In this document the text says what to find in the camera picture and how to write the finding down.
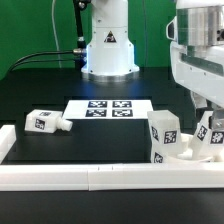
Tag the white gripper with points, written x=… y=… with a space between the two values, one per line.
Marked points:
x=204 y=77

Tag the white round stool seat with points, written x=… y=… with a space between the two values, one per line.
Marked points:
x=186 y=157

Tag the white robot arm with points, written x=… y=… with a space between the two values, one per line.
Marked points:
x=196 y=35

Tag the white marker sheet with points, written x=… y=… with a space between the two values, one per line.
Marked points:
x=107 y=109

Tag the white front fence rail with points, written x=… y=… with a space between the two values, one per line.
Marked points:
x=110 y=177

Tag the white fence rail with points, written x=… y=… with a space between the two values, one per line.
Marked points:
x=7 y=140
x=110 y=177

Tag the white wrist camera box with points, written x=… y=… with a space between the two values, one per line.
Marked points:
x=171 y=30

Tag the black camera stand pole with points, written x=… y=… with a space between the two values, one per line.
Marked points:
x=79 y=5

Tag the white left fence rail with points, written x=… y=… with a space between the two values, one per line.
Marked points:
x=7 y=140

